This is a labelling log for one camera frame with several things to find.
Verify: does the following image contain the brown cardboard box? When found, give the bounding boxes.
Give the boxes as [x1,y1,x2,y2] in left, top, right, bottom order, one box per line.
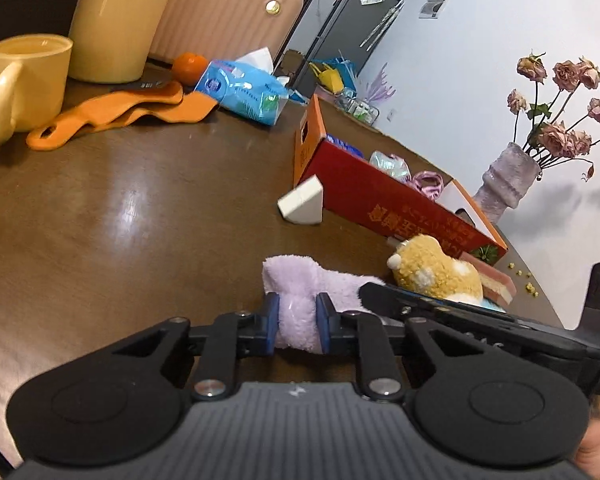
[279,50,307,82]

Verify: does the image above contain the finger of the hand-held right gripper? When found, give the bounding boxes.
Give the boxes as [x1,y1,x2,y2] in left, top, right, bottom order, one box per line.
[359,282,531,335]

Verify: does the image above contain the yellow plush toy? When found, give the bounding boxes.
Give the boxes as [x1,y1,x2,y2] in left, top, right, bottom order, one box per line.
[386,234,484,304]

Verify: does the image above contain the purple fluffy towel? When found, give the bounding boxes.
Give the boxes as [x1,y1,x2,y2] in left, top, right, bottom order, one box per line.
[262,255,387,353]

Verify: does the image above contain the blue tissue pack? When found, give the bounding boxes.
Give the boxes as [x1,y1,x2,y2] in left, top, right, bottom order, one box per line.
[194,47,292,127]

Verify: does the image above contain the folded umbrella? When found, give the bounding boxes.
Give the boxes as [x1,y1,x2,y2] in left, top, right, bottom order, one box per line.
[360,0,406,51]

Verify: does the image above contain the yellow crumbs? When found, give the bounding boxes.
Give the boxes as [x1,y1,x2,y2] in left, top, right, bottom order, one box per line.
[507,260,537,297]

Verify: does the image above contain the person's right hand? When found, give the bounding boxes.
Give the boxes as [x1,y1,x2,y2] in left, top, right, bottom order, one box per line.
[572,394,600,480]

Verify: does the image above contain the pink layered sponge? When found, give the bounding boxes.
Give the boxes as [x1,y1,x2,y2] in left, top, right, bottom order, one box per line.
[459,252,518,306]

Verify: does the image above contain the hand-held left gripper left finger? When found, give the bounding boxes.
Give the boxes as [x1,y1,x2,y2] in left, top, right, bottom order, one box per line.
[100,292,281,402]

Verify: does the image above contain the blue handkerchief packet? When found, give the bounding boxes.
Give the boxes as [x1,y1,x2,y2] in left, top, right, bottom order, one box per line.
[325,133,364,159]

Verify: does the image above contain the orange tangerine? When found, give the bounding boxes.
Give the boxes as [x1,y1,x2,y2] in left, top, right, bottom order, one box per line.
[172,52,211,84]

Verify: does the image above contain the yellow bag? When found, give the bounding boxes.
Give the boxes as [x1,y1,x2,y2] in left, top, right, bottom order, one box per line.
[309,59,357,94]

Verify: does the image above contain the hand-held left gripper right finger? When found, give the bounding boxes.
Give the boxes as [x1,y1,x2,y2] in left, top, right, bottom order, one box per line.
[316,292,485,403]

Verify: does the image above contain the purple wall sticker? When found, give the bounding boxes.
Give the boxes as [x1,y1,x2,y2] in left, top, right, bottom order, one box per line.
[362,62,397,106]

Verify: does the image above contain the wire rack with bottles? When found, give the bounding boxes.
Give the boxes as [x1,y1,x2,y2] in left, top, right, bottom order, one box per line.
[335,87,381,126]

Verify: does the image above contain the yellow mug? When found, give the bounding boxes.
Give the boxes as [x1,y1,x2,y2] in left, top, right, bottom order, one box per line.
[0,34,74,143]

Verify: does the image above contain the grey refrigerator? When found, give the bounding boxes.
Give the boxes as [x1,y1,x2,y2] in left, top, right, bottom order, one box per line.
[295,0,406,99]

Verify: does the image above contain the wall paper sheet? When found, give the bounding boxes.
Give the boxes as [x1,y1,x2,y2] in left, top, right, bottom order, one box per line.
[418,0,454,20]

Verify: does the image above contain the iridescent plastic bag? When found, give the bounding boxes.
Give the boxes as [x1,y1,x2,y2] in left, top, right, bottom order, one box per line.
[369,150,411,181]

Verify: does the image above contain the pink suitcase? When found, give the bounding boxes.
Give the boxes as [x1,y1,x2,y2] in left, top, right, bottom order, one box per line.
[147,0,305,68]

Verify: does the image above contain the short orange spatula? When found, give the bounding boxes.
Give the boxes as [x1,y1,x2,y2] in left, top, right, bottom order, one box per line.
[115,92,219,125]

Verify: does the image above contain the dried pink roses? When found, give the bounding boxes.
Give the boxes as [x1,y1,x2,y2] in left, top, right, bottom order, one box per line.
[506,51,600,183]

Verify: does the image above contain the yellow kettle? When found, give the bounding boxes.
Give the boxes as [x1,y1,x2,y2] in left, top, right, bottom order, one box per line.
[68,0,182,85]

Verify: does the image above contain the purple ribbed vase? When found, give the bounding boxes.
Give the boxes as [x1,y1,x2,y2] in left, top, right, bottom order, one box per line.
[472,142,543,226]

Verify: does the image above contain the white triangular sponge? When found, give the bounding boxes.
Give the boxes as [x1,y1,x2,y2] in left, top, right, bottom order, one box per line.
[277,175,325,225]

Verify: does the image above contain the orange cardboard box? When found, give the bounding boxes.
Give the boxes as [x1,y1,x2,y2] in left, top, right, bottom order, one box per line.
[293,94,510,265]

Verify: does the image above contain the pink shiny cloth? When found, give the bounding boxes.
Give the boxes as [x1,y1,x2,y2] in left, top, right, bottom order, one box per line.
[411,170,444,201]

